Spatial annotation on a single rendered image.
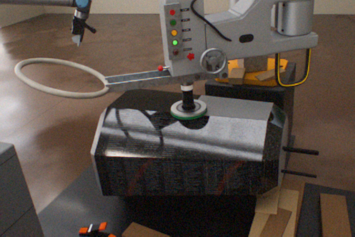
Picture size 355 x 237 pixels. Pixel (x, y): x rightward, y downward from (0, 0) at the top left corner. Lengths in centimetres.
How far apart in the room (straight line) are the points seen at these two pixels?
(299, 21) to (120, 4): 775
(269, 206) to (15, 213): 149
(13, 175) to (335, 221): 193
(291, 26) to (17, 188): 177
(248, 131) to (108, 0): 799
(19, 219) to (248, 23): 167
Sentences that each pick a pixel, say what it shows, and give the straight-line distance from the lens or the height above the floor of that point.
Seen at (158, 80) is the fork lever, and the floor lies 108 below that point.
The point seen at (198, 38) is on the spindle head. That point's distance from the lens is 190.
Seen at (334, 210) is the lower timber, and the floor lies 9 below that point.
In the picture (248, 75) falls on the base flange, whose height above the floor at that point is 78.
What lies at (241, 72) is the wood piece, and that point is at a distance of 269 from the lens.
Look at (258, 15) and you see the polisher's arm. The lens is 199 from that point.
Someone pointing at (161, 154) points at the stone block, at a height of 62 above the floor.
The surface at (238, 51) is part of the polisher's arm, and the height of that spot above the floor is 119.
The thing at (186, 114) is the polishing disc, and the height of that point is 86.
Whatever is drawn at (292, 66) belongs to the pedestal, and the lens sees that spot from 307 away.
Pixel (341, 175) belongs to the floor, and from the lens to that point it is 311.
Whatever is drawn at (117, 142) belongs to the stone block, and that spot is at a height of 64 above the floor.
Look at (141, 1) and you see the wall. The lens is 926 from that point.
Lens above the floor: 182
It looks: 26 degrees down
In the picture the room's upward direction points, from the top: 5 degrees counter-clockwise
